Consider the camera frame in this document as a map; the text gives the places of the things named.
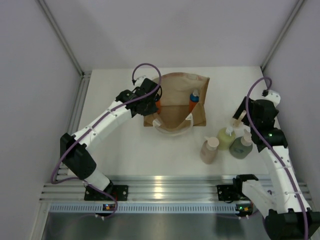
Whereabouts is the orange blue-capped bottle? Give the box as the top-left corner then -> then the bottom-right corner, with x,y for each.
188,89 -> 199,113

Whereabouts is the aluminium mounting rail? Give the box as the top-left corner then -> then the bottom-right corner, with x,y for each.
39,174 -> 313,204

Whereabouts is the grey slotted cable duct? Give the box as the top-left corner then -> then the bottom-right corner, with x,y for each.
49,202 -> 252,214

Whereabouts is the left aluminium frame post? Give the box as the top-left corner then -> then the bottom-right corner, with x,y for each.
35,0 -> 84,77

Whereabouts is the pink pump bottle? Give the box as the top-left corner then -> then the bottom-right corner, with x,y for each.
200,137 -> 220,165

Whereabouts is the right aluminium frame post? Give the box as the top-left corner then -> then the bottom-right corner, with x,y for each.
260,0 -> 307,72

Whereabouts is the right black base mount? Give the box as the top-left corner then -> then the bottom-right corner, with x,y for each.
216,184 -> 239,203

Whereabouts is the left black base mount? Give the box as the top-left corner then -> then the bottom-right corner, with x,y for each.
84,185 -> 129,201

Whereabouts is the dark green pump bottle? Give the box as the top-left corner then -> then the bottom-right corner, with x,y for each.
229,129 -> 253,160

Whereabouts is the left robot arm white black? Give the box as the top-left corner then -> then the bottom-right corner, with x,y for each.
60,77 -> 161,200

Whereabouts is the aluminium frame post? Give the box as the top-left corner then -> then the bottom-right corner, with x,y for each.
260,0 -> 307,72
35,0 -> 84,77

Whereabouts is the yellow-green pump bottle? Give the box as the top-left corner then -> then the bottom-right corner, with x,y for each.
217,126 -> 236,151

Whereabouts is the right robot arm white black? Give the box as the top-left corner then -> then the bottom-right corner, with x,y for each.
232,90 -> 320,240

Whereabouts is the burlap canvas tote bag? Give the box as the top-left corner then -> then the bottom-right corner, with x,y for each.
143,72 -> 210,136

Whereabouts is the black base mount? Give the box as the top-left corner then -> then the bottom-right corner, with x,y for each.
84,185 -> 129,201
216,184 -> 239,203

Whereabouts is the beige pump bottle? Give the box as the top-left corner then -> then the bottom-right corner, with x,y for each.
230,110 -> 246,129

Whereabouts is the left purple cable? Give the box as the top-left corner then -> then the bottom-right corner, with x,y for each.
50,62 -> 162,221

